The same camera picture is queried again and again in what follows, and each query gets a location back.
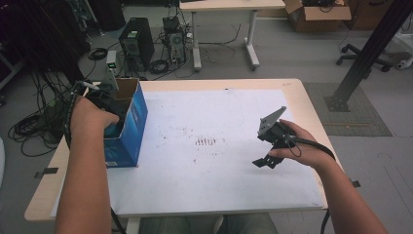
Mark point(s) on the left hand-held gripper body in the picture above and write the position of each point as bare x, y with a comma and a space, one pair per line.
108, 102

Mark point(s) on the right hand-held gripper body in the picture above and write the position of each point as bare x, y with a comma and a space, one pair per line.
276, 133

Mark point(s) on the blue cardboard box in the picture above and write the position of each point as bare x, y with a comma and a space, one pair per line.
133, 130

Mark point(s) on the person's left hand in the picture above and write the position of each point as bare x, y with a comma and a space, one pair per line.
87, 118

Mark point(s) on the person's right hand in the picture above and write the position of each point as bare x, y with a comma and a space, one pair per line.
308, 149

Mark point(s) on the small white device green light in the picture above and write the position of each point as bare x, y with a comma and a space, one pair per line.
111, 60

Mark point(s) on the white paper sheet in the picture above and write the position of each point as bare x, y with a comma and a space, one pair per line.
211, 175

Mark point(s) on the black computer tower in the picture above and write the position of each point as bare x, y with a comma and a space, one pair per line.
136, 42

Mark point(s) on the black tape strip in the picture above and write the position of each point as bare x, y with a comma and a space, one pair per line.
46, 172
356, 183

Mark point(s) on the grey floor mat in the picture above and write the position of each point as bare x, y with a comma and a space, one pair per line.
360, 120

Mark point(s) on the black bin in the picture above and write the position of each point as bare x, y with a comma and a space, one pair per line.
105, 13

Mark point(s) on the person's grey-green trousers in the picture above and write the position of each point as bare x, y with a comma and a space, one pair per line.
195, 225

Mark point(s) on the small open computer case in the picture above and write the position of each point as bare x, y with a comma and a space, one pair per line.
175, 40

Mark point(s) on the black curtain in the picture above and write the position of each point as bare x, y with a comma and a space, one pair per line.
39, 32

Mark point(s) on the black office chair base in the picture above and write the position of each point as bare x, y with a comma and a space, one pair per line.
354, 55

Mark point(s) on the open cardboard box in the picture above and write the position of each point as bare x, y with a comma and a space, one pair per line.
319, 18

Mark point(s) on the white table leg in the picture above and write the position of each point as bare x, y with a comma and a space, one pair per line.
132, 226

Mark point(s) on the white-legged wooden desk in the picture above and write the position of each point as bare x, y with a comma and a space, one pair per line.
227, 5

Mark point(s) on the black metal stand post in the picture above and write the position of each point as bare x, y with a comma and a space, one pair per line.
367, 52

